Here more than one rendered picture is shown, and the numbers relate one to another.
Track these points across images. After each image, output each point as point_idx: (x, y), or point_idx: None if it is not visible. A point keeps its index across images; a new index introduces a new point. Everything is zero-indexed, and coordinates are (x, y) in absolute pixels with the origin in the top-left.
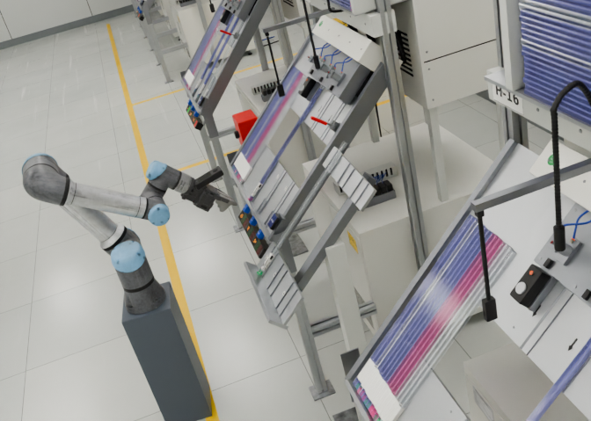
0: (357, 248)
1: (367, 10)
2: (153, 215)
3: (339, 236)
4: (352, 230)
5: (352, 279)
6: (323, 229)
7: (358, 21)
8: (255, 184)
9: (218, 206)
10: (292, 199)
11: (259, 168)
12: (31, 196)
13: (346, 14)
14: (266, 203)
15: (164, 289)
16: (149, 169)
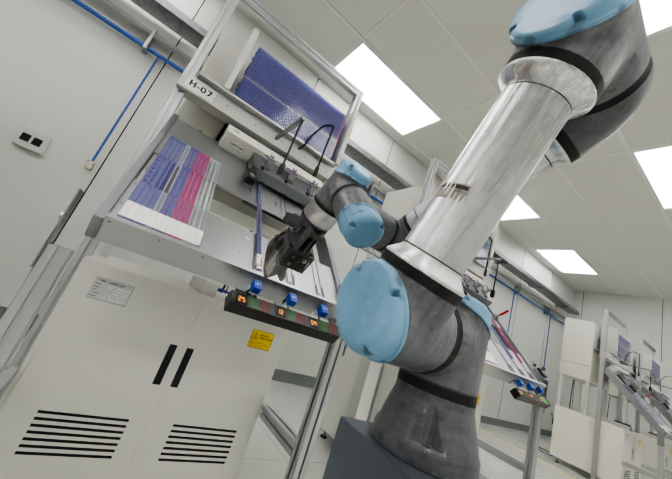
0: (272, 343)
1: (334, 166)
2: None
3: (202, 350)
4: (271, 325)
5: (192, 412)
6: (82, 371)
7: (316, 165)
8: (237, 256)
9: (271, 271)
10: (335, 273)
11: (223, 237)
12: (642, 100)
13: (297, 152)
14: (293, 278)
15: (371, 425)
16: (363, 170)
